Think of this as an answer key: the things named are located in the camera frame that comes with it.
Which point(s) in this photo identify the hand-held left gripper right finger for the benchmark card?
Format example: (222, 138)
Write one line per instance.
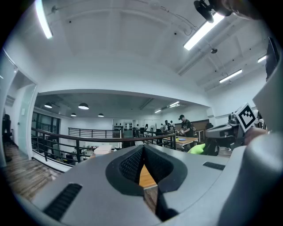
(190, 176)

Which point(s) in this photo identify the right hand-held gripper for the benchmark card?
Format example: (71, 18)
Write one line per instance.
(245, 118)

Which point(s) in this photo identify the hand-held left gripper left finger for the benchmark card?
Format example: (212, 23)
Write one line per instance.
(92, 187)

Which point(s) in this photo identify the person's right forearm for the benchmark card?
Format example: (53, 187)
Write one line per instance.
(255, 134)

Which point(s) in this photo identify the black office chair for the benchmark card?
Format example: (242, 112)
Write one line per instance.
(212, 148)

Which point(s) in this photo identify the green star pillow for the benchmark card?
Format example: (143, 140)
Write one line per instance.
(196, 149)

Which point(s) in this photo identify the light wooden side table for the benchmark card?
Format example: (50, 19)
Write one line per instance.
(190, 139)

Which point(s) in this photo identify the black railing with wooden handrail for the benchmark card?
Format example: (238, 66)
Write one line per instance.
(77, 152)

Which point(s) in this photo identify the beige and blue box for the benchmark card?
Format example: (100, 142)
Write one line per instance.
(103, 149)

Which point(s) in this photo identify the ceiling tube light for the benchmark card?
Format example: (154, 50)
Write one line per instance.
(231, 76)
(262, 59)
(203, 31)
(174, 103)
(44, 19)
(158, 111)

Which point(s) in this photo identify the black metal railing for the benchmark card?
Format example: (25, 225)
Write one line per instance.
(88, 129)

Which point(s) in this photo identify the white standing fan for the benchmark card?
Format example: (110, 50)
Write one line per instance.
(152, 127)

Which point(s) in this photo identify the frosted glass door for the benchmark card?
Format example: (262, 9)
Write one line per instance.
(26, 114)

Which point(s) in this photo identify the person's face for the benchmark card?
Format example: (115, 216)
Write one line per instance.
(241, 8)

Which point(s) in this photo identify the black head-worn camera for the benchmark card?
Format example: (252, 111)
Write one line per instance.
(204, 10)

